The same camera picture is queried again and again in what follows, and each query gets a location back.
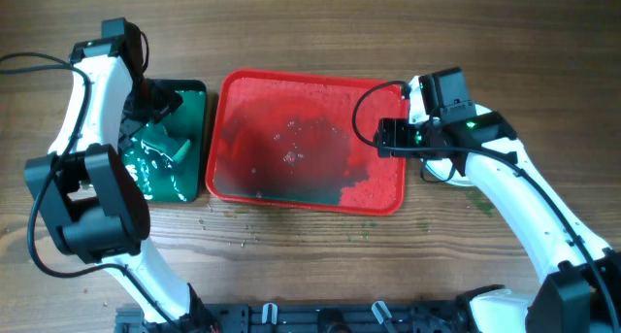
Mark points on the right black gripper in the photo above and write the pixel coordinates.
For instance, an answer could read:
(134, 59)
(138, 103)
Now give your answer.
(393, 131)

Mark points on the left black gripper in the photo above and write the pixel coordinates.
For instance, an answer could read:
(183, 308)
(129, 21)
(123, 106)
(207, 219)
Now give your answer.
(167, 99)

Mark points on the white plate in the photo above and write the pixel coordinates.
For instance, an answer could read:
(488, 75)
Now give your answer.
(444, 98)

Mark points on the green sponge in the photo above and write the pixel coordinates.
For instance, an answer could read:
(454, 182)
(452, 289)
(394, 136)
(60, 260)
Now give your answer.
(173, 148)

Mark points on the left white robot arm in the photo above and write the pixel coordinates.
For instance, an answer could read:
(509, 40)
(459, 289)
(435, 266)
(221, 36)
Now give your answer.
(90, 204)

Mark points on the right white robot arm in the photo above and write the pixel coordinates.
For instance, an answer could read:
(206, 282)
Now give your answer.
(462, 143)

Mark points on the dark green water tray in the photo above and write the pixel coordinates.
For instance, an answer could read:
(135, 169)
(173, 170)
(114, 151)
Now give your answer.
(158, 178)

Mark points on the red plastic tray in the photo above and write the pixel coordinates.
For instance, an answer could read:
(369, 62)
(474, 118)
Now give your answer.
(300, 140)

